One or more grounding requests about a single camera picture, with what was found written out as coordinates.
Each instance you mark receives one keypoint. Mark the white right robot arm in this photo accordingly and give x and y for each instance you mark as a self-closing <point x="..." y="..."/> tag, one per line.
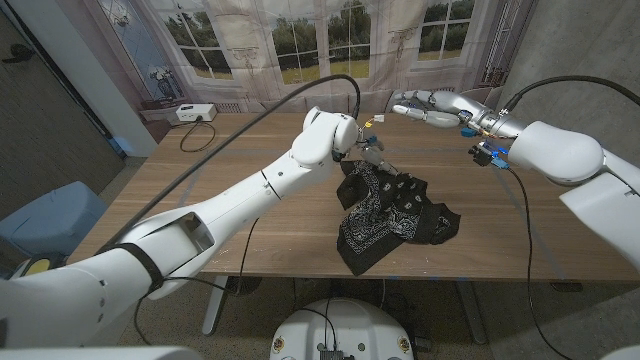
<point x="565" y="150"/>

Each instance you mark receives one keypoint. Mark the white power box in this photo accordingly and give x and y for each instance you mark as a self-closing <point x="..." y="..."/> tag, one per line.
<point x="195" y="112"/>

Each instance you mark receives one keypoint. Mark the yellow and black floor item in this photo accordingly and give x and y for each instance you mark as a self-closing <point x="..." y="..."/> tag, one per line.
<point x="36" y="266"/>

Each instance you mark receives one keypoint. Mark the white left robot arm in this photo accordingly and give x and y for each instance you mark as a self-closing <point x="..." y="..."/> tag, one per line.
<point x="200" y="225"/>

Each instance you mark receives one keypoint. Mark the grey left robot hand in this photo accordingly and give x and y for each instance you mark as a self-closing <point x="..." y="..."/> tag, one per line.
<point x="372" y="152"/>

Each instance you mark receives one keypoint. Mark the black paisley bandana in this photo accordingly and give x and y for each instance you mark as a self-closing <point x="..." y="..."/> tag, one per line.
<point x="390" y="215"/>

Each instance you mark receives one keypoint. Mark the printed window backdrop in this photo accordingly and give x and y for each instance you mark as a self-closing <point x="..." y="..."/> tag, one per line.
<point x="250" y="50"/>

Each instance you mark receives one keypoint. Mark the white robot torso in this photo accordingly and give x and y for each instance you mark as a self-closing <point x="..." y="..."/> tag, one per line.
<point x="345" y="325"/>

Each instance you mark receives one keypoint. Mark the grey table leg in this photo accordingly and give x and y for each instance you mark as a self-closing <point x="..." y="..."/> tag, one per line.
<point x="215" y="310"/>
<point x="472" y="315"/>

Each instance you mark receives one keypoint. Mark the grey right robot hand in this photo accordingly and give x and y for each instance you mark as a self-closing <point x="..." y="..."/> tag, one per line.
<point x="460" y="110"/>

